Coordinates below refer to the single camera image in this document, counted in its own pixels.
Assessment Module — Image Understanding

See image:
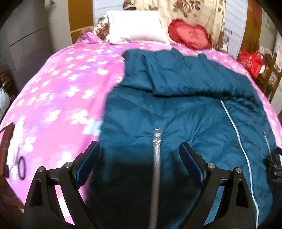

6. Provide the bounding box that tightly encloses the white plastic bag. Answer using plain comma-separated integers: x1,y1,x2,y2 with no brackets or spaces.
0,88,11,116

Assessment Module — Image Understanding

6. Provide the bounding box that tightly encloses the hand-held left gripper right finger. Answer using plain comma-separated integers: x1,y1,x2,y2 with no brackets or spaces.
179,141,257,229

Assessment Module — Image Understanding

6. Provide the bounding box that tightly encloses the black hair tie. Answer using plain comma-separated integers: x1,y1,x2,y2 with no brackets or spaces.
18,156,27,179

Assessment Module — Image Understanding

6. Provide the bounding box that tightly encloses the red shopping bag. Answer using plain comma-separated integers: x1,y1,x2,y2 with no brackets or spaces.
238,50,264,79

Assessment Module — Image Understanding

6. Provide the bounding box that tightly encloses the wooden bed headboard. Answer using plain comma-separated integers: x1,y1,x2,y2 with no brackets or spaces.
68,0,263,62

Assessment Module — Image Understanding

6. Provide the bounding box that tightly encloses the pink floral bedsheet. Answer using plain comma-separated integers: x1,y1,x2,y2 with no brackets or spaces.
0,32,282,224

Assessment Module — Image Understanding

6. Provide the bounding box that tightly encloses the grey wardrobe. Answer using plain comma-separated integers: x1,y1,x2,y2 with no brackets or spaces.
0,0,73,91

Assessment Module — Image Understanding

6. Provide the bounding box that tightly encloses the white pillow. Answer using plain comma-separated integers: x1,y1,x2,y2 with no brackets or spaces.
106,10,169,44

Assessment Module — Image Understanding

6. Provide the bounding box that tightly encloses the red heart cushion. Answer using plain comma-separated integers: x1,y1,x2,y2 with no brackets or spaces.
168,19,212,50

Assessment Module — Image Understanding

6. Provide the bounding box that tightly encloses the dark brown object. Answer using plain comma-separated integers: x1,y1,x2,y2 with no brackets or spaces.
0,123,15,179

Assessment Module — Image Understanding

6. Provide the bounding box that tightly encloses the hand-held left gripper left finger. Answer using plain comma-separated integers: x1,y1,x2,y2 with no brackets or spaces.
23,141,101,229

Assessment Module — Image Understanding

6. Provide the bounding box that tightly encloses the wooden chair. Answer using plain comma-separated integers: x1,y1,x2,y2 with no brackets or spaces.
256,46,282,103

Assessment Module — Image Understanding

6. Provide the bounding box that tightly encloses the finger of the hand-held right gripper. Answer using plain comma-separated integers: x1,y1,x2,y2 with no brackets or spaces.
263,147,282,179

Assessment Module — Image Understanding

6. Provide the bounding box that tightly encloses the teal puffer jacket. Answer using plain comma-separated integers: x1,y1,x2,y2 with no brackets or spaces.
87,48,281,229

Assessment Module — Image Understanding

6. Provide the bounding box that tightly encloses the silver flexible metal hose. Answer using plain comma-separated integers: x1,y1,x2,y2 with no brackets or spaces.
148,128,163,229

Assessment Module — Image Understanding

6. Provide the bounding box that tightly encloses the cream floral quilt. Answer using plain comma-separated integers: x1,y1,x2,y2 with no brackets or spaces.
91,0,227,52

